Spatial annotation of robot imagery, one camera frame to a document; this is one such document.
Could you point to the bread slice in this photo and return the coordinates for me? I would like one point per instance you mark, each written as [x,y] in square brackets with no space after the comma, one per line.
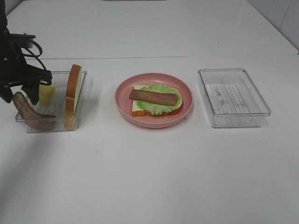
[72,94]
[155,100]

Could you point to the yellow cheese slice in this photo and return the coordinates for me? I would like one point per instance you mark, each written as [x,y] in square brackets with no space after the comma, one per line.
[46,93]

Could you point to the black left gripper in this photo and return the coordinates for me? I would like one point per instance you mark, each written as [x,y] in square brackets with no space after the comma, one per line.
[21,66]

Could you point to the clear plastic container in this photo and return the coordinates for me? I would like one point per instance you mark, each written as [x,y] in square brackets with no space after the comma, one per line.
[232,99]
[56,106]

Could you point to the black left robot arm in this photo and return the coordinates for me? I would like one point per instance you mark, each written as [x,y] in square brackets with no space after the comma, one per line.
[3,16]

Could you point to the pink round plate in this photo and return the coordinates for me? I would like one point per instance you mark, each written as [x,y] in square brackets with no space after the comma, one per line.
[124,104]

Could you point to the bacon strip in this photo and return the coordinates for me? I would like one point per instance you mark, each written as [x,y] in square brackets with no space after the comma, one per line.
[28,112]
[154,97]

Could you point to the right clear plastic container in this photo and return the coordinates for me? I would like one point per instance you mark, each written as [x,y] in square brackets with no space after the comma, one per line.
[232,99]

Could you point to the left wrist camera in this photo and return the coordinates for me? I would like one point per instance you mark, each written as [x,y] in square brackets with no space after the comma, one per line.
[23,40]

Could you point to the left clear plastic container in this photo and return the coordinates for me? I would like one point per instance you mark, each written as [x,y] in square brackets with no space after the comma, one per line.
[56,106]

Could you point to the green lettuce leaf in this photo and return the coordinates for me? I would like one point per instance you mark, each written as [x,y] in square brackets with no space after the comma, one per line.
[140,107]

